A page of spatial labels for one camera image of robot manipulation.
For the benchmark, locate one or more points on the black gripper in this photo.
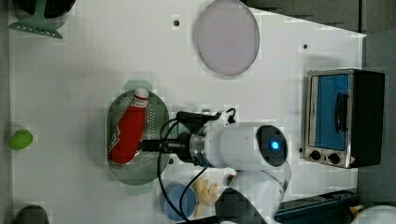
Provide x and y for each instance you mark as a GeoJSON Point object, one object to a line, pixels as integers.
{"type": "Point", "coordinates": [189, 145]}

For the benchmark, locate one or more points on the red plush ketchup bottle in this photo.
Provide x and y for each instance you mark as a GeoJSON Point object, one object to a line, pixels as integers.
{"type": "Point", "coordinates": [129, 130]}

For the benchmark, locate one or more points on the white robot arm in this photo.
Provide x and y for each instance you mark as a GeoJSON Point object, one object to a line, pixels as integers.
{"type": "Point", "coordinates": [256, 151]}

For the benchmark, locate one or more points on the green oval strainer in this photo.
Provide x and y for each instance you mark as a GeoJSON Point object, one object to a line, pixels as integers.
{"type": "Point", "coordinates": [140, 173]}

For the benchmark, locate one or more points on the dark red plush fruit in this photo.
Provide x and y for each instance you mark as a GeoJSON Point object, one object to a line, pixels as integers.
{"type": "Point", "coordinates": [229, 179]}

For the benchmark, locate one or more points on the yellow plush banana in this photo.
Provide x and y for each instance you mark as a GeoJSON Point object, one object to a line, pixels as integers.
{"type": "Point", "coordinates": [206, 195]}

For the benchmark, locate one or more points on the blue cup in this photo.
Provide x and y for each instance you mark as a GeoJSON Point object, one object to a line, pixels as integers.
{"type": "Point", "coordinates": [189, 201]}

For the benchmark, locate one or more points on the lilac round plate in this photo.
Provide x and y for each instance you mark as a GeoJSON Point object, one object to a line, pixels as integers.
{"type": "Point", "coordinates": [228, 37]}

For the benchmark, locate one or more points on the black toaster oven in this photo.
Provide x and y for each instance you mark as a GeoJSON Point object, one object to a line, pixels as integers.
{"type": "Point", "coordinates": [344, 117]}

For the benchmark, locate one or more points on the green plush lime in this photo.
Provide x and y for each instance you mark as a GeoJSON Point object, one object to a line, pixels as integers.
{"type": "Point", "coordinates": [20, 140]}

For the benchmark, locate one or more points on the black round pot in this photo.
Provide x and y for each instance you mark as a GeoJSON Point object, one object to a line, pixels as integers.
{"type": "Point", "coordinates": [53, 9]}

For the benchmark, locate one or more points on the dark round object bottom left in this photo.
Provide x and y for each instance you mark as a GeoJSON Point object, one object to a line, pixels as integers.
{"type": "Point", "coordinates": [32, 214]}

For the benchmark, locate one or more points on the green slotted spatula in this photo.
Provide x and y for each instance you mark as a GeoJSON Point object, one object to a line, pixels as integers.
{"type": "Point", "coordinates": [36, 24]}

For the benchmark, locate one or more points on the blue metal frame rail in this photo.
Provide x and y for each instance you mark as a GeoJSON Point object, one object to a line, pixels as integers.
{"type": "Point", "coordinates": [329, 208]}

